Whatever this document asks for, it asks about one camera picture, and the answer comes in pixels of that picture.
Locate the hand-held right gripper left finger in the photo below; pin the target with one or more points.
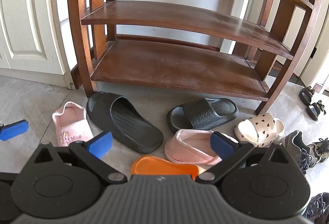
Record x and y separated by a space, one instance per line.
100 144

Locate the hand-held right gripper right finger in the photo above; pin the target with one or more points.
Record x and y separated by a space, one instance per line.
222 144

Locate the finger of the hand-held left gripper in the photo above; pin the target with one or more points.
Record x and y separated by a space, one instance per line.
14 129

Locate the dark grey rubber slide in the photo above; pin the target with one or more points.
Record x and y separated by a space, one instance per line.
123 121
203 113

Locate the pink fabric slipper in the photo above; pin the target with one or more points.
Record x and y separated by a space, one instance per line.
69 126
187 149

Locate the cream heart-print slide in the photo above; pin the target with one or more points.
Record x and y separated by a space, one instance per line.
257 126

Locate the orange rubber slide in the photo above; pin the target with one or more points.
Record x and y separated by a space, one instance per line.
159 166

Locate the grey mesh sneaker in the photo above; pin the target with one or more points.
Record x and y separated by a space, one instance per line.
318 204
293 144

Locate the wooden shoe rack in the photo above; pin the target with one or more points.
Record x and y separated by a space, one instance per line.
167 67

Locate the black sandal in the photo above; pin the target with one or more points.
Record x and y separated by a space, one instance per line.
305 95
314 111

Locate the white door black hinge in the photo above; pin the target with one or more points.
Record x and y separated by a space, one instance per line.
320 65

